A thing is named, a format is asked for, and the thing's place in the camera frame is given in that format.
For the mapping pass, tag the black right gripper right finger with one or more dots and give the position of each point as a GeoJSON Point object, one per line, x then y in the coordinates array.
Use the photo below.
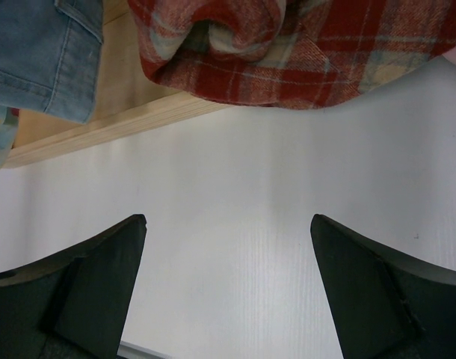
{"type": "Point", "coordinates": [384, 303]}

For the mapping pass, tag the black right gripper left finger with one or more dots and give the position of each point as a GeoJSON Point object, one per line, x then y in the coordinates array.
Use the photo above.
{"type": "Point", "coordinates": [74, 303]}

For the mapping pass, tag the pastel floral skirt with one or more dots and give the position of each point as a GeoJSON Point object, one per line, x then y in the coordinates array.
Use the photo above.
{"type": "Point", "coordinates": [9, 122]}

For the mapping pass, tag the blue denim skirt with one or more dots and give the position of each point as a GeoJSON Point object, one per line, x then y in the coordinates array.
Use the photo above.
{"type": "Point", "coordinates": [50, 53]}

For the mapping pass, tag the red plaid wool skirt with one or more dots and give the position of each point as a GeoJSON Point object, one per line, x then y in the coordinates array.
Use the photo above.
{"type": "Point", "coordinates": [288, 54]}

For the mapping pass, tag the wooden clothes rack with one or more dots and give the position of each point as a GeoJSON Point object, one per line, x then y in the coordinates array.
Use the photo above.
{"type": "Point", "coordinates": [127, 102]}

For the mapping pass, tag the aluminium mounting rail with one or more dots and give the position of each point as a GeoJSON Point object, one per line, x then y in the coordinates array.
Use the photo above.
{"type": "Point", "coordinates": [130, 351]}

